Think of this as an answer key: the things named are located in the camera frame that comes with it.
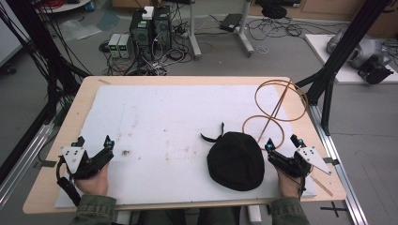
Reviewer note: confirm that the thin wooden stick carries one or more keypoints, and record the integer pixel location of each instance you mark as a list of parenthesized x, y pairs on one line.
[(321, 185)]

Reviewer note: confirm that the flat black box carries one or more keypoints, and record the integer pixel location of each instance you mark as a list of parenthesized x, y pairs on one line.
[(230, 22)]

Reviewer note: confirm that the black hat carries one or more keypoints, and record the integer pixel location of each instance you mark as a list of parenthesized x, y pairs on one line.
[(236, 162)]

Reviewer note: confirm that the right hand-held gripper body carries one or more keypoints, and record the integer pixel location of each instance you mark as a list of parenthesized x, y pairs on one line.
[(308, 161)]

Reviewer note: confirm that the white cabinet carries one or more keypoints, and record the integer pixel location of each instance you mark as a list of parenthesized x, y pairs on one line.
[(9, 40)]

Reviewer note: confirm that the clear plastic sheet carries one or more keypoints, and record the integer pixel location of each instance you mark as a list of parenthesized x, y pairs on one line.
[(79, 29)]

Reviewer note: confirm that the person's leg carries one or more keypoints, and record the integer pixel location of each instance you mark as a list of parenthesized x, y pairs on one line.
[(162, 217), (219, 216)]

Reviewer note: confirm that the white platform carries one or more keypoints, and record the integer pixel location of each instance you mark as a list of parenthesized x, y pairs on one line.
[(325, 50)]

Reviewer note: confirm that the round black chair base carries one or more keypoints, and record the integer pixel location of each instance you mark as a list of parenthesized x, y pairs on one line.
[(274, 12)]

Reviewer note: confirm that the black computer tower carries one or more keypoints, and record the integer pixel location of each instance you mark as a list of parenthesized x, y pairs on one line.
[(142, 34), (162, 29)]

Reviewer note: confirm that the person's right hand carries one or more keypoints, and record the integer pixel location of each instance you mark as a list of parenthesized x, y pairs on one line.
[(287, 185)]

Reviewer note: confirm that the person's right leg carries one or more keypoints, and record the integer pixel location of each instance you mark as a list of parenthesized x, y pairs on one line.
[(219, 216)]

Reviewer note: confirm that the black metal frame post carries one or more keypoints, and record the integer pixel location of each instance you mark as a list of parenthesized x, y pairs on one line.
[(341, 50)]

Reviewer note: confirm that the white table leg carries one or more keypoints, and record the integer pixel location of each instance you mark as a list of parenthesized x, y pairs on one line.
[(255, 214)]

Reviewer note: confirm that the blue-grey sheet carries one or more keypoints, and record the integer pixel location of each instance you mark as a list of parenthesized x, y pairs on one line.
[(108, 20)]

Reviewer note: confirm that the white box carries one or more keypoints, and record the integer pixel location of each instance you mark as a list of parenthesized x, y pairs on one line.
[(148, 12)]

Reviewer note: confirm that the black device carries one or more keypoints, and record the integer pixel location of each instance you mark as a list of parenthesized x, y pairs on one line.
[(374, 72)]

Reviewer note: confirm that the white foam mat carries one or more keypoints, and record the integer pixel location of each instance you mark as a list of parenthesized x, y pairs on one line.
[(162, 131)]

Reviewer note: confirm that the person's left leg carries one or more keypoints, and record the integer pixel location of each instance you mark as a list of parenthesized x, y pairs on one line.
[(162, 217)]

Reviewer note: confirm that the grey tape piece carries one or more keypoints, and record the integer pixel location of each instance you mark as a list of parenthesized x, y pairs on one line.
[(331, 161), (45, 163)]

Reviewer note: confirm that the grey power supply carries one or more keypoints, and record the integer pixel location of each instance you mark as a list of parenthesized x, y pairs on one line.
[(114, 45), (125, 46)]

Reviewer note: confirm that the grey desk leg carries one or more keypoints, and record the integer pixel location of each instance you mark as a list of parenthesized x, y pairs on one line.
[(194, 34), (245, 29)]

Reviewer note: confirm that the grey robot part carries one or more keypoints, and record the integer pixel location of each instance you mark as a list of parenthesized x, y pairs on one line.
[(364, 50)]

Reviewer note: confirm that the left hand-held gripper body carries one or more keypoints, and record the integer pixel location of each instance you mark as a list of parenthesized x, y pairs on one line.
[(82, 165)]

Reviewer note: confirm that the person's left hand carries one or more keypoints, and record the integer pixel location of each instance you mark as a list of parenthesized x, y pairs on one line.
[(93, 183)]

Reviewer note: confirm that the round white table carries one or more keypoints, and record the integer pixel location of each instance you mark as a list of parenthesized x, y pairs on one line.
[(67, 7)]

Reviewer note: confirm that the aluminium rail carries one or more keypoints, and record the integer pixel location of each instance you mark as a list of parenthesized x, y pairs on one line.
[(25, 157), (341, 168)]

